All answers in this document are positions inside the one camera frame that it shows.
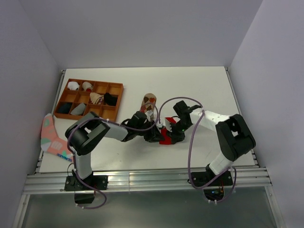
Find aluminium frame rail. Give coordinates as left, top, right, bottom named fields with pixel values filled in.
left=22, top=166, right=272, bottom=195

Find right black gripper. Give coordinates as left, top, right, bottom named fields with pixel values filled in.
left=166, top=120, right=192, bottom=144

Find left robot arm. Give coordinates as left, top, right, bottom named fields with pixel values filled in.
left=65, top=111, right=164, bottom=190

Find pink patterned sock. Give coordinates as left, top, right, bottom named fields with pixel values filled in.
left=40, top=114, right=73, bottom=162

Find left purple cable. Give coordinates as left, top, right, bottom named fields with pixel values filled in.
left=66, top=102, right=160, bottom=210

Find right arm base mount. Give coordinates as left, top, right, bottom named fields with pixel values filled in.
left=191, top=171, right=233, bottom=201

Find black rolled sock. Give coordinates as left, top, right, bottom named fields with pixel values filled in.
left=104, top=93, right=118, bottom=106

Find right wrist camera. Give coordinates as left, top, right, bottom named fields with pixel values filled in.
left=156, top=117, right=176, bottom=132

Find brown argyle sock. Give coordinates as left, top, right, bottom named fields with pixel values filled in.
left=140, top=93, right=157, bottom=113

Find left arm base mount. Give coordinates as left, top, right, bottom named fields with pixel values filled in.
left=64, top=174, right=108, bottom=205

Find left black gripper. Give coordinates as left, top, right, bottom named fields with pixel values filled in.
left=134, top=120, right=164, bottom=142

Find beige red rolled sock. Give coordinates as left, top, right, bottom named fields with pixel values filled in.
left=82, top=81, right=93, bottom=92

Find white rolled sock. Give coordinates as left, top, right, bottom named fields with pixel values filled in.
left=67, top=81, right=80, bottom=91

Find dark teal rolled sock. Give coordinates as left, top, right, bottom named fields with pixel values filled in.
left=57, top=103, right=72, bottom=114

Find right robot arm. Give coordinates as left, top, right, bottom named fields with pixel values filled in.
left=164, top=101, right=256, bottom=186

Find grey rolled sock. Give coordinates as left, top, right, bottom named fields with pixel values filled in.
left=70, top=103, right=86, bottom=115

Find orange compartment tray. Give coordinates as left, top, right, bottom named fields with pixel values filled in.
left=54, top=79, right=124, bottom=121

